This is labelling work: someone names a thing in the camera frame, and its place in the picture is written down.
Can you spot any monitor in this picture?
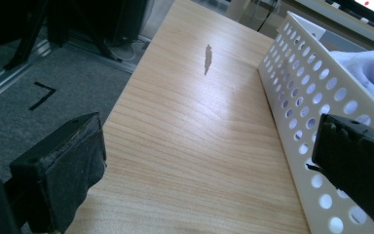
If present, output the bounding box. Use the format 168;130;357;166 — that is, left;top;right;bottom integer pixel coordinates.
324;0;374;34

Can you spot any black cable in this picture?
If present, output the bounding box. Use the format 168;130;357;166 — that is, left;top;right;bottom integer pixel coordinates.
256;0;281;33

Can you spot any white cloth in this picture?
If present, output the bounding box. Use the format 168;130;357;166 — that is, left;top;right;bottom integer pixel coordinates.
329;49;374;115

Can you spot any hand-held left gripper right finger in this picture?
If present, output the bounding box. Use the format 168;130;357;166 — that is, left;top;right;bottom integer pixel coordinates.
306;113;374;234

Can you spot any aluminium floor rail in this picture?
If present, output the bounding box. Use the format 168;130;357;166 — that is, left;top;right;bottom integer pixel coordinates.
0;38;52;110

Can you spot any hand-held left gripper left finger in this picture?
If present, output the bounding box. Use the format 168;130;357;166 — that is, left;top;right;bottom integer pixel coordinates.
9;111;108;234

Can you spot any cream perforated plastic basket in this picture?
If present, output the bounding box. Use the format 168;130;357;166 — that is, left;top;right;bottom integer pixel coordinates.
257;10;374;234

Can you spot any white cable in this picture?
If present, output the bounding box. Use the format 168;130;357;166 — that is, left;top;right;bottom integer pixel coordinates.
108;39;151;62

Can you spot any black metal stand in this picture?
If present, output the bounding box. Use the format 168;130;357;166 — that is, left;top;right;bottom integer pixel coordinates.
2;0;123;71

